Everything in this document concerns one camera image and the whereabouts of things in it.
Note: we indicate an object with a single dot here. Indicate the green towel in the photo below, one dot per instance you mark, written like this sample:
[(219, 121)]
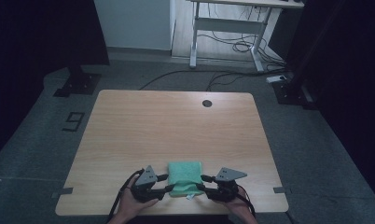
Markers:
[(185, 177)]

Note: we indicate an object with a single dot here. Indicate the black tape floor mark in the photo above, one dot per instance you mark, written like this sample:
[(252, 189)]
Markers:
[(73, 122)]

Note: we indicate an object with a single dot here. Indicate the white desk frame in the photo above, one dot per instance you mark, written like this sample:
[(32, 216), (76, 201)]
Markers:
[(229, 25)]

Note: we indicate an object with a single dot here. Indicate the dark curtain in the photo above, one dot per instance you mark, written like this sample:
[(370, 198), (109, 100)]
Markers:
[(347, 77), (27, 46)]

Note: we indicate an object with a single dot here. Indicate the black round table grommet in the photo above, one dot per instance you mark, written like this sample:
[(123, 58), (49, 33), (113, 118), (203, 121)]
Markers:
[(207, 103)]

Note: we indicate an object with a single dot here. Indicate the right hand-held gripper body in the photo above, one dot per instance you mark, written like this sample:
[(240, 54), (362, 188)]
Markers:
[(227, 188)]

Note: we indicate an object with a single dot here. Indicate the grey tape strip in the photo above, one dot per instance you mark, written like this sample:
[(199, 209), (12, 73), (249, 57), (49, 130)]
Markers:
[(62, 192), (281, 189)]

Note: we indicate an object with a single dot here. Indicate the person's right hand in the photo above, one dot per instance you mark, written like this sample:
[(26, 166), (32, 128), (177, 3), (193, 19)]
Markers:
[(240, 206)]

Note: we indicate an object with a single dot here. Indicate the white power strip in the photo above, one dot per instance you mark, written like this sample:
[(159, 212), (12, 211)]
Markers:
[(276, 78)]

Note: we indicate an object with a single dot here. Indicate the black stand base left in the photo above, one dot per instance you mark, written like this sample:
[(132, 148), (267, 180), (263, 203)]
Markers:
[(80, 83)]

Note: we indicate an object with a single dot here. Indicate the black stand with grey edge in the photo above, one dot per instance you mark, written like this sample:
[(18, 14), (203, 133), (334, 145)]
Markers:
[(289, 91)]

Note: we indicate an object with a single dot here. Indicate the person's left hand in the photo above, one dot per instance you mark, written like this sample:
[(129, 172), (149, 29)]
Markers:
[(129, 209)]

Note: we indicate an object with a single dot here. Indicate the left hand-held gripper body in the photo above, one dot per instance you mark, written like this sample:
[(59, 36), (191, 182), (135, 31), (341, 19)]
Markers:
[(146, 183)]

